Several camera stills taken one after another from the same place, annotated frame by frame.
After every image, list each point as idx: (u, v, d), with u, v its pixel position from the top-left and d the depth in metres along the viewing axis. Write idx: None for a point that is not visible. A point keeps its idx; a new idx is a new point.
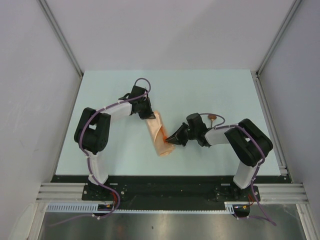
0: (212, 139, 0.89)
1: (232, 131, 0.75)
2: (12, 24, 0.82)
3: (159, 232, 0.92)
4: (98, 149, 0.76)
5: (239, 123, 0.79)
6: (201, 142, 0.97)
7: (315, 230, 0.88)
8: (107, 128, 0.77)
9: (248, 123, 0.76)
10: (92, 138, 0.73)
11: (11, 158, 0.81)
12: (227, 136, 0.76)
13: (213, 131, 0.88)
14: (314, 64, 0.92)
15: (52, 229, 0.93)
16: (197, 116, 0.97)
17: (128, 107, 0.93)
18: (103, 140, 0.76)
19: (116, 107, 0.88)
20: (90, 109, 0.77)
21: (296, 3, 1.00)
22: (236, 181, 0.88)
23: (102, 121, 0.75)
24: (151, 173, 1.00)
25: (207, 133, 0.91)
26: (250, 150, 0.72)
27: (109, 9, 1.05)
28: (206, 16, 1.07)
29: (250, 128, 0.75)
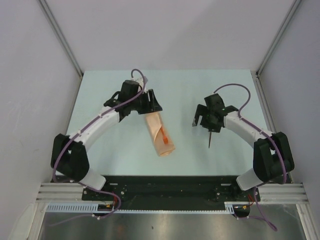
0: (229, 123, 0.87)
1: (262, 142, 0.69)
2: (12, 23, 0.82)
3: (159, 232, 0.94)
4: (78, 178, 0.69)
5: (272, 134, 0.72)
6: (216, 119, 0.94)
7: (315, 230, 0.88)
8: (84, 157, 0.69)
9: (283, 138, 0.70)
10: (69, 169, 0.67)
11: (11, 158, 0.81)
12: (255, 146, 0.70)
13: (234, 119, 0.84)
14: (315, 64, 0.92)
15: (52, 229, 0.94)
16: (216, 96, 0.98)
17: (114, 115, 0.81)
18: (82, 169, 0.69)
19: (96, 124, 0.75)
20: (62, 137, 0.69)
21: (297, 3, 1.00)
22: (238, 181, 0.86)
23: (75, 152, 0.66)
24: (152, 173, 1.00)
25: (227, 115, 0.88)
26: (273, 168, 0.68)
27: (109, 9, 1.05)
28: (206, 16, 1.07)
29: (282, 145, 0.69)
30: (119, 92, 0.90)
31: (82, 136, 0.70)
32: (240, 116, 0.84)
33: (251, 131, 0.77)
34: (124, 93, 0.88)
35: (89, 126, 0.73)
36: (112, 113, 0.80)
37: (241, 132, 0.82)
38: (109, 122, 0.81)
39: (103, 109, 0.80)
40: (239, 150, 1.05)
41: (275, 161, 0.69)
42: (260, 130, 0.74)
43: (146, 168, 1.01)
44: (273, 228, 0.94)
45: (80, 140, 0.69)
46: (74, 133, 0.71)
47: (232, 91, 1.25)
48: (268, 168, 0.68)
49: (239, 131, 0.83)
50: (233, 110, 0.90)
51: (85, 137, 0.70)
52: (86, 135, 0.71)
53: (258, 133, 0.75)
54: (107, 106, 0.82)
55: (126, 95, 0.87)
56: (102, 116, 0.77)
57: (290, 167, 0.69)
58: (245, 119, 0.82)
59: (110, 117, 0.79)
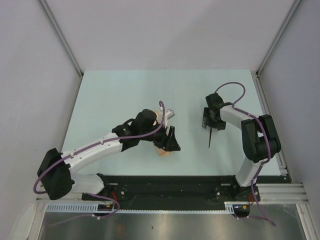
0: (225, 113, 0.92)
1: (248, 121, 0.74)
2: (12, 24, 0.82)
3: (159, 232, 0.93)
4: (54, 196, 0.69)
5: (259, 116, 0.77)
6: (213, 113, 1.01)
7: (315, 230, 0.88)
8: (66, 180, 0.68)
9: (268, 119, 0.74)
10: (48, 186, 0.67)
11: (11, 158, 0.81)
12: (242, 125, 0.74)
13: (228, 109, 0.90)
14: (315, 64, 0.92)
15: (52, 229, 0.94)
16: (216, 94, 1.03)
17: (117, 146, 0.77)
18: (61, 189, 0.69)
19: (92, 149, 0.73)
20: (54, 154, 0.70)
21: (297, 3, 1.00)
22: (237, 178, 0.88)
23: (58, 175, 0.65)
24: (153, 173, 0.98)
25: (223, 107, 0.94)
26: (258, 144, 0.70)
27: (109, 9, 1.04)
28: (206, 16, 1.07)
29: (267, 126, 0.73)
30: (133, 119, 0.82)
31: (73, 158, 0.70)
32: (233, 106, 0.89)
33: (241, 116, 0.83)
34: (137, 124, 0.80)
35: (84, 150, 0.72)
36: (117, 143, 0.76)
37: (234, 119, 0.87)
38: (110, 151, 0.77)
39: (109, 135, 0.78)
40: (239, 150, 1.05)
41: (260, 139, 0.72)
42: (248, 113, 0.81)
43: (147, 168, 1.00)
44: (273, 224, 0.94)
45: (68, 163, 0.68)
46: (68, 152, 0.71)
47: (232, 91, 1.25)
48: (253, 144, 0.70)
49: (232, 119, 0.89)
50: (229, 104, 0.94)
51: (74, 161, 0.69)
52: (77, 159, 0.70)
53: (246, 116, 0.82)
54: (114, 134, 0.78)
55: (138, 126, 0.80)
56: (103, 142, 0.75)
57: (276, 147, 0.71)
58: (238, 108, 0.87)
59: (111, 146, 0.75)
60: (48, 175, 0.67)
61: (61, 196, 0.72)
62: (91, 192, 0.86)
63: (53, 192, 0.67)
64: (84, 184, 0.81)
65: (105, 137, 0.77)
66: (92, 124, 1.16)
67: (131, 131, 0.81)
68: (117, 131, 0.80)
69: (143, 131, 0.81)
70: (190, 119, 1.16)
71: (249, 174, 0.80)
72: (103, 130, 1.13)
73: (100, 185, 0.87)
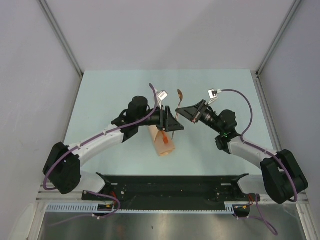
0: (234, 148, 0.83)
1: (269, 162, 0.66)
2: (12, 24, 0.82)
3: (159, 232, 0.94)
4: (66, 191, 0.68)
5: (276, 153, 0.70)
6: (219, 145, 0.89)
7: (315, 230, 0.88)
8: (76, 172, 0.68)
9: (288, 155, 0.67)
10: (58, 180, 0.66)
11: (11, 158, 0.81)
12: (262, 167, 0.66)
13: (238, 144, 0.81)
14: (315, 64, 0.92)
15: (52, 229, 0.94)
16: (234, 121, 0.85)
17: (119, 135, 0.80)
18: (71, 182, 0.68)
19: (97, 140, 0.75)
20: (61, 147, 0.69)
21: (297, 3, 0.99)
22: (240, 184, 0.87)
23: (68, 165, 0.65)
24: (154, 173, 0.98)
25: (231, 141, 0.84)
26: (284, 187, 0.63)
27: (109, 9, 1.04)
28: (206, 16, 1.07)
29: (289, 163, 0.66)
30: (127, 109, 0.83)
31: (80, 149, 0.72)
32: (243, 139, 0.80)
33: (256, 152, 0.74)
34: (131, 114, 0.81)
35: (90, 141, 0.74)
36: (119, 132, 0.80)
37: (247, 155, 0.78)
38: (113, 140, 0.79)
39: (111, 127, 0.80)
40: None
41: (284, 179, 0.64)
42: (265, 150, 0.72)
43: (149, 167, 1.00)
44: (275, 233, 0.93)
45: (77, 154, 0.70)
46: (75, 144, 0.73)
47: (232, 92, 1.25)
48: (279, 187, 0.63)
49: (241, 154, 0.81)
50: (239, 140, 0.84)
51: (82, 151, 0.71)
52: (85, 149, 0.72)
53: (262, 153, 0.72)
54: (114, 124, 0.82)
55: (133, 115, 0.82)
56: (106, 133, 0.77)
57: (302, 186, 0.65)
58: (249, 141, 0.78)
59: (114, 136, 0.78)
60: (58, 168, 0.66)
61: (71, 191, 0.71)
62: (93, 190, 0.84)
63: (62, 185, 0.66)
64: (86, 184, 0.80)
65: (107, 128, 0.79)
66: (92, 124, 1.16)
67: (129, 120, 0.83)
68: (117, 122, 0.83)
69: (139, 118, 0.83)
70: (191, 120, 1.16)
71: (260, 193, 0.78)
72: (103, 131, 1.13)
73: (102, 182, 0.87)
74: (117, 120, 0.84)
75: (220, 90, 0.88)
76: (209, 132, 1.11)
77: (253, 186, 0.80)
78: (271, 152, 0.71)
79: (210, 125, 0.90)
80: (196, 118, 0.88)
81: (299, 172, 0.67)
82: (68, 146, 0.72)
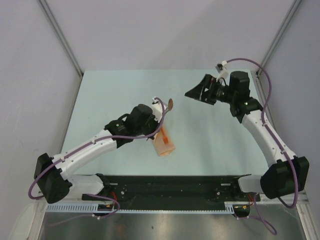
0: (249, 123, 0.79)
1: (281, 166, 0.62)
2: (12, 23, 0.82)
3: (159, 232, 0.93)
4: (54, 200, 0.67)
5: (293, 157, 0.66)
6: (234, 111, 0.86)
7: (315, 230, 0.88)
8: (60, 184, 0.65)
9: (305, 164, 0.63)
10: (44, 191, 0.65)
11: (11, 158, 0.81)
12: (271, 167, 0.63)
13: (256, 122, 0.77)
14: (314, 64, 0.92)
15: (52, 229, 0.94)
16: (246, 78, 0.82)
17: (110, 144, 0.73)
18: (58, 193, 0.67)
19: (84, 150, 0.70)
20: (45, 159, 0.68)
21: (297, 3, 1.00)
22: (239, 182, 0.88)
23: (50, 180, 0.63)
24: (153, 172, 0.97)
25: (249, 114, 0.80)
26: (283, 187, 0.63)
27: (109, 9, 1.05)
28: (206, 16, 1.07)
29: (301, 172, 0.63)
30: (128, 115, 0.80)
31: (64, 162, 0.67)
32: (263, 123, 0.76)
33: (272, 146, 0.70)
34: (132, 119, 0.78)
35: (76, 152, 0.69)
36: (109, 141, 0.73)
37: (260, 138, 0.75)
38: (104, 148, 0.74)
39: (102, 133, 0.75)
40: (240, 151, 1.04)
41: (287, 181, 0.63)
42: (283, 149, 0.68)
43: (148, 168, 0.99)
44: (273, 233, 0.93)
45: (60, 168, 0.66)
46: (58, 157, 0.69)
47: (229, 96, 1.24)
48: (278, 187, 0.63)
49: (256, 135, 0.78)
50: (255, 109, 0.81)
51: (66, 164, 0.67)
52: (69, 161, 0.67)
53: (279, 151, 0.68)
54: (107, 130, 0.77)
55: (133, 122, 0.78)
56: (94, 142, 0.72)
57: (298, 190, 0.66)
58: (269, 127, 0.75)
59: (103, 145, 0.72)
60: (43, 179, 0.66)
61: (60, 198, 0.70)
62: (90, 192, 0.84)
63: (49, 196, 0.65)
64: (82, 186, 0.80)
65: (97, 136, 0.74)
66: (93, 124, 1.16)
67: (125, 126, 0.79)
68: (110, 127, 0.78)
69: (139, 125, 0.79)
70: (190, 120, 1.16)
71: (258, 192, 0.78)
72: None
73: (100, 185, 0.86)
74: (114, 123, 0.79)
75: (224, 61, 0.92)
76: (209, 132, 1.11)
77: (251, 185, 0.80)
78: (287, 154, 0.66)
79: (224, 100, 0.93)
80: (206, 97, 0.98)
81: (302, 178, 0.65)
82: (52, 158, 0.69)
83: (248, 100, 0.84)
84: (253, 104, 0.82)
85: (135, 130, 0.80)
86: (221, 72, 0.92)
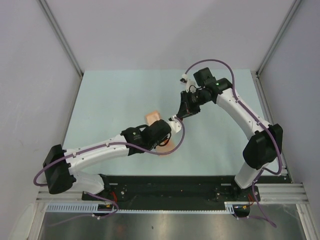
0: (224, 103, 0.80)
1: (259, 136, 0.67)
2: (13, 24, 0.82)
3: (159, 231, 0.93)
4: (54, 192, 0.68)
5: (268, 126, 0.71)
6: (209, 94, 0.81)
7: (315, 230, 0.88)
8: (66, 180, 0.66)
9: (279, 130, 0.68)
10: (49, 181, 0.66)
11: (11, 158, 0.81)
12: (251, 140, 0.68)
13: (230, 100, 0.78)
14: (314, 64, 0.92)
15: (51, 229, 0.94)
16: (208, 71, 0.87)
17: (123, 150, 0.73)
18: (61, 187, 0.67)
19: (96, 151, 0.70)
20: (58, 150, 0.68)
21: (297, 3, 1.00)
22: (236, 180, 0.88)
23: (57, 173, 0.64)
24: (153, 172, 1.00)
25: (222, 93, 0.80)
26: (264, 155, 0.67)
27: (109, 9, 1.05)
28: (206, 16, 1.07)
29: (277, 138, 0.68)
30: (147, 127, 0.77)
31: (75, 158, 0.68)
32: (236, 98, 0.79)
33: (248, 120, 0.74)
34: (150, 132, 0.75)
35: (89, 150, 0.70)
36: (122, 147, 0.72)
37: (236, 116, 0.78)
38: (116, 154, 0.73)
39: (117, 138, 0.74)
40: (239, 151, 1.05)
41: (267, 149, 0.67)
42: (258, 121, 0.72)
43: (149, 168, 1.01)
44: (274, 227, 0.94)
45: (69, 163, 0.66)
46: (71, 151, 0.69)
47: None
48: (261, 156, 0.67)
49: (232, 113, 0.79)
50: (226, 87, 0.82)
51: (76, 161, 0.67)
52: (79, 159, 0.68)
53: (255, 123, 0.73)
54: (123, 137, 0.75)
55: (150, 133, 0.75)
56: (108, 145, 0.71)
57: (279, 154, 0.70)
58: (241, 102, 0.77)
59: (116, 150, 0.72)
60: (50, 169, 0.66)
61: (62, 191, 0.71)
62: (89, 192, 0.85)
63: (52, 188, 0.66)
64: (86, 183, 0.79)
65: (112, 140, 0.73)
66: (93, 124, 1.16)
67: (141, 136, 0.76)
68: (126, 134, 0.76)
69: (155, 139, 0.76)
70: (190, 120, 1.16)
71: (250, 177, 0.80)
72: (103, 131, 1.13)
73: (101, 187, 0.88)
74: (131, 131, 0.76)
75: (184, 73, 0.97)
76: (209, 132, 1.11)
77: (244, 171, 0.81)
78: (262, 125, 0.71)
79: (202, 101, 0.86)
80: (187, 108, 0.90)
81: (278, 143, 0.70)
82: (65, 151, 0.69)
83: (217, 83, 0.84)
84: (223, 84, 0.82)
85: (150, 144, 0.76)
86: (187, 83, 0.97)
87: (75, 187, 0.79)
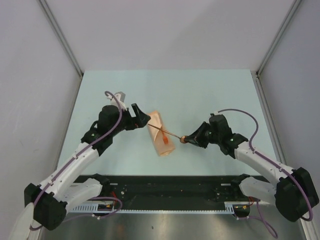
0: (242, 156, 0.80)
1: (286, 182, 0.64)
2: (13, 23, 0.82)
3: (159, 232, 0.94)
4: (53, 227, 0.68)
5: (292, 172, 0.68)
6: (225, 150, 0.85)
7: (315, 230, 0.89)
8: (57, 206, 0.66)
9: (305, 174, 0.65)
10: (42, 220, 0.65)
11: (11, 158, 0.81)
12: (279, 188, 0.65)
13: (247, 152, 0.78)
14: (314, 65, 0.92)
15: (52, 229, 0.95)
16: (224, 121, 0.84)
17: (91, 153, 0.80)
18: (56, 217, 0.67)
19: (69, 168, 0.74)
20: (32, 188, 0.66)
21: (297, 3, 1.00)
22: (241, 188, 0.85)
23: (47, 205, 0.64)
24: (152, 172, 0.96)
25: (238, 147, 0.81)
26: (299, 205, 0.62)
27: (109, 9, 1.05)
28: (206, 16, 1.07)
29: (305, 183, 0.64)
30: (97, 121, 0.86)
31: (53, 184, 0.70)
32: (253, 149, 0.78)
33: (269, 168, 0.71)
34: (103, 124, 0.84)
35: (62, 172, 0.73)
36: (90, 151, 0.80)
37: (255, 166, 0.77)
38: (86, 160, 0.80)
39: (81, 146, 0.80)
40: None
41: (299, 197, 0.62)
42: (280, 168, 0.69)
43: (147, 168, 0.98)
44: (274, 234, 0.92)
45: (51, 191, 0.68)
46: (46, 181, 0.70)
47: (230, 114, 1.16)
48: (294, 207, 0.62)
49: (253, 164, 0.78)
50: (242, 141, 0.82)
51: (56, 187, 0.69)
52: (59, 182, 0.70)
53: (277, 170, 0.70)
54: (84, 142, 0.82)
55: (107, 126, 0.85)
56: (77, 157, 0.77)
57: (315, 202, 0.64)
58: (260, 153, 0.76)
59: (86, 156, 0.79)
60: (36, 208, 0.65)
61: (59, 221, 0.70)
62: (93, 194, 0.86)
63: (50, 223, 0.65)
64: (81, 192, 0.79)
65: (77, 151, 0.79)
66: (93, 124, 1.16)
67: (99, 133, 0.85)
68: (86, 138, 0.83)
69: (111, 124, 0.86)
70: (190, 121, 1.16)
71: (261, 199, 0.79)
72: None
73: (99, 185, 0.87)
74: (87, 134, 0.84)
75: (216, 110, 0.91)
76: None
77: (261, 193, 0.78)
78: (286, 170, 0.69)
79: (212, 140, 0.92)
80: (196, 135, 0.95)
81: (312, 190, 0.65)
82: (39, 185, 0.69)
83: (232, 136, 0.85)
84: (238, 139, 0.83)
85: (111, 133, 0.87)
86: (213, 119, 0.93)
87: (78, 202, 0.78)
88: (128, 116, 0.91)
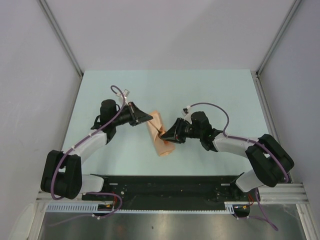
0: (221, 145, 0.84)
1: (254, 148, 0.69)
2: (12, 24, 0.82)
3: (159, 232, 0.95)
4: (73, 195, 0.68)
5: (259, 139, 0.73)
6: (206, 146, 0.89)
7: (315, 230, 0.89)
8: (78, 172, 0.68)
9: (270, 139, 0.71)
10: (62, 185, 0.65)
11: (11, 157, 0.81)
12: (249, 156, 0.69)
13: (222, 139, 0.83)
14: (314, 65, 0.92)
15: (52, 229, 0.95)
16: (204, 116, 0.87)
17: (102, 136, 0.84)
18: (76, 184, 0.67)
19: (86, 142, 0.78)
20: (56, 153, 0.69)
21: (297, 3, 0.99)
22: (238, 185, 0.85)
23: (70, 166, 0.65)
24: (153, 173, 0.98)
25: (215, 138, 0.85)
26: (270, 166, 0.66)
27: (109, 9, 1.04)
28: (206, 16, 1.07)
29: (271, 146, 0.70)
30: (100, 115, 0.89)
31: (75, 150, 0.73)
32: (226, 134, 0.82)
33: (240, 142, 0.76)
34: (105, 117, 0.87)
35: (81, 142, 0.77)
36: (101, 134, 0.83)
37: (232, 148, 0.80)
38: (97, 142, 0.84)
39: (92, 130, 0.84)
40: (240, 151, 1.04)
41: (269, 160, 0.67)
42: (247, 139, 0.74)
43: (147, 168, 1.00)
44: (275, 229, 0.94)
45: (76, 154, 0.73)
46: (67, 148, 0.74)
47: (218, 110, 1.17)
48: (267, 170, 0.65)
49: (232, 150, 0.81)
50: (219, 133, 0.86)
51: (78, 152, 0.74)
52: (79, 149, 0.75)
53: (246, 142, 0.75)
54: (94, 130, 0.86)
55: (107, 119, 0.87)
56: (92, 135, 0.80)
57: (288, 163, 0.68)
58: (231, 135, 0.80)
59: (99, 137, 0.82)
60: (57, 177, 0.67)
61: (76, 191, 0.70)
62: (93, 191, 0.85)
63: (70, 187, 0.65)
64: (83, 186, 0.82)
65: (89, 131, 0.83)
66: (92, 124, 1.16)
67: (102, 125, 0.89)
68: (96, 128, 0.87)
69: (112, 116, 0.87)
70: None
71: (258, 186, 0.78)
72: None
73: (100, 179, 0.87)
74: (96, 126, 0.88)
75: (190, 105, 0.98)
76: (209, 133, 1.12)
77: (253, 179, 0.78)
78: (253, 140, 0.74)
79: (193, 136, 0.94)
80: (177, 134, 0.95)
81: (281, 152, 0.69)
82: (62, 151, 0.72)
83: (212, 131, 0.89)
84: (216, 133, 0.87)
85: (113, 124, 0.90)
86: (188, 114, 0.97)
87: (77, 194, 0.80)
88: (130, 112, 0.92)
